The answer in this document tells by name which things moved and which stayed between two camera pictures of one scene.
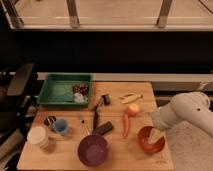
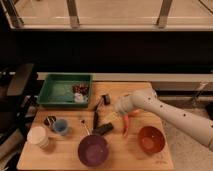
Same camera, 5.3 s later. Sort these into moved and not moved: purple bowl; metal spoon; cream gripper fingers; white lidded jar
Moved: cream gripper fingers
Not moved: white lidded jar; purple bowl; metal spoon
